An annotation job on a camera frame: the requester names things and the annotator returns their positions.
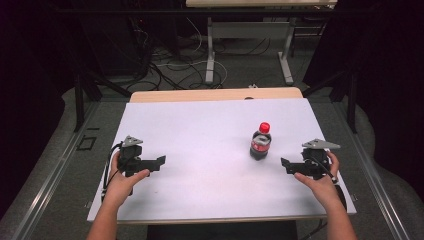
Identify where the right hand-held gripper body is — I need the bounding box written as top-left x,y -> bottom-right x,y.
301,138 -> 342,181

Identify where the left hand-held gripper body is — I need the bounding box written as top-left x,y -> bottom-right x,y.
117,134 -> 148,178

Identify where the cola bottle with red label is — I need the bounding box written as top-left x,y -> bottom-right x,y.
249,121 -> 273,162

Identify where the person's right hand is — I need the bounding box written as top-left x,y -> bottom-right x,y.
293,151 -> 345,210

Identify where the person's left hand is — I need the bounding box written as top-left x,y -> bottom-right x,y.
103,152 -> 151,210

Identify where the black metal stand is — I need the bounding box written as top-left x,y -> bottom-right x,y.
73,68 -> 133,133
302,69 -> 360,134

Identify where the wooden table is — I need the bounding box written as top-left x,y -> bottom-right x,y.
87,86 -> 357,225

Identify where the dark curtain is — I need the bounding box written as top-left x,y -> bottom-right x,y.
302,0 -> 424,203
0,0 -> 81,219

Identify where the grey desk with metal legs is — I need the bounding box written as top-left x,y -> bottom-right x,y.
185,0 -> 338,86

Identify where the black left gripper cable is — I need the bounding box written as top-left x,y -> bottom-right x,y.
101,142 -> 124,203

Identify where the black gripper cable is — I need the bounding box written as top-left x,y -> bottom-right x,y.
298,153 -> 349,240
101,142 -> 124,203

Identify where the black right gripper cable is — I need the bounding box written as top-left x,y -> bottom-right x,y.
298,153 -> 349,240

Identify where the metal floor rail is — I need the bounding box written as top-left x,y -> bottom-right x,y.
12,100 -> 102,240
332,99 -> 413,240

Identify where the bundle of black floor cables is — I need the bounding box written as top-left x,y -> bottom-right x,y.
128,18 -> 214,92

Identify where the white floor cable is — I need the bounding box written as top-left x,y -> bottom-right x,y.
155,16 -> 229,90

